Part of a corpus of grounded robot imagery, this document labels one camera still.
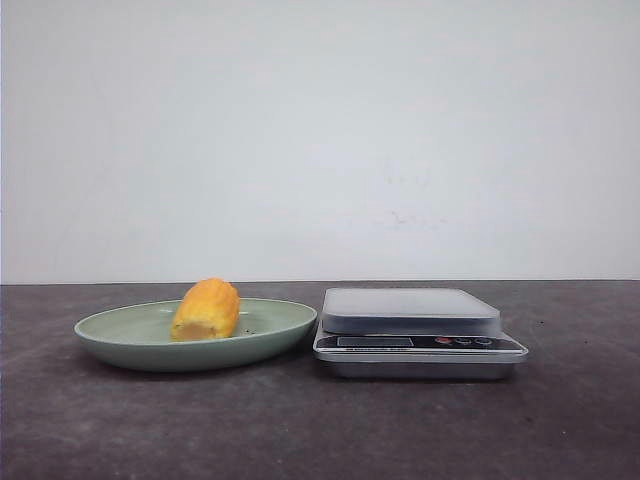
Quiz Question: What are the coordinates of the silver digital kitchen scale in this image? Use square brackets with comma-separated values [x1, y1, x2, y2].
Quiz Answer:
[313, 287, 528, 380]

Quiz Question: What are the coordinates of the yellow corn cob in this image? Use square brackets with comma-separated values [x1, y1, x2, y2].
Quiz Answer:
[170, 278, 240, 341]

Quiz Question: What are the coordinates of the light green round plate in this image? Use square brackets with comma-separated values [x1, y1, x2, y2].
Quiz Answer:
[74, 298, 317, 372]

